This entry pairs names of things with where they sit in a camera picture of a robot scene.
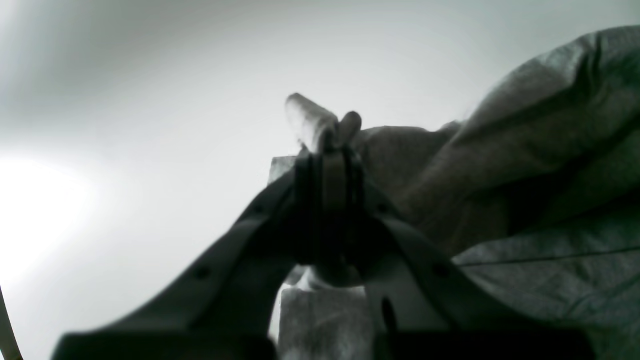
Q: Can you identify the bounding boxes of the light grey T-shirt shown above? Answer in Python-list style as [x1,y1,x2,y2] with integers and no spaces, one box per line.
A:
[285,25,640,360]

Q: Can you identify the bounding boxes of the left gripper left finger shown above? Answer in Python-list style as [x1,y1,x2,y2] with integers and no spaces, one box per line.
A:
[52,152,322,360]

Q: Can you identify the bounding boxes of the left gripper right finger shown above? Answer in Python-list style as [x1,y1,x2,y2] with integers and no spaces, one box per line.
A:
[322,149,595,360]

